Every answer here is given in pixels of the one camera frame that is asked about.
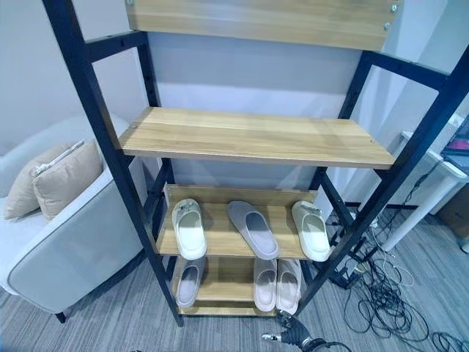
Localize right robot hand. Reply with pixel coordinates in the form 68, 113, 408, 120
260, 309, 315, 352

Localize pink slipper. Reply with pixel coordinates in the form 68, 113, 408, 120
253, 257, 278, 312
275, 257, 303, 315

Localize lowest wooden shelf board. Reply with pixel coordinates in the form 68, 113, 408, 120
172, 255, 305, 318

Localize white slipper with charm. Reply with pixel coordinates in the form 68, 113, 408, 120
171, 199, 208, 261
291, 200, 332, 263

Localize grey slipper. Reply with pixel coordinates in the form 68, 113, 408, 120
176, 257, 206, 308
226, 200, 279, 262

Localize wooden shelf board with backstop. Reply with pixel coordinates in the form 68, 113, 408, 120
156, 183, 319, 260

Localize wide wooden shelf board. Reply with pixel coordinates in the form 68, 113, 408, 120
122, 106, 396, 170

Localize cardboard box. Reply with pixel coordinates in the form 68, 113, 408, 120
437, 190, 469, 254

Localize white desk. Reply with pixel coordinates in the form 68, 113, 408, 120
380, 109, 469, 252

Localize white armchair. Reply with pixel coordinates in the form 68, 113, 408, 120
0, 116, 144, 323

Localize beige cushion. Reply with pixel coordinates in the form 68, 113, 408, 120
32, 139, 104, 221
4, 142, 80, 220

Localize wooden shelf board with screws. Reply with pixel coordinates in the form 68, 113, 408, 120
125, 0, 399, 51

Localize tangled black cables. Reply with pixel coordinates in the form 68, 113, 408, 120
325, 172, 469, 352

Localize white cable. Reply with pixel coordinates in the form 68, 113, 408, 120
368, 219, 417, 294

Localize black metal shoe rack frame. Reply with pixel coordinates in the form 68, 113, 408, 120
41, 0, 469, 327

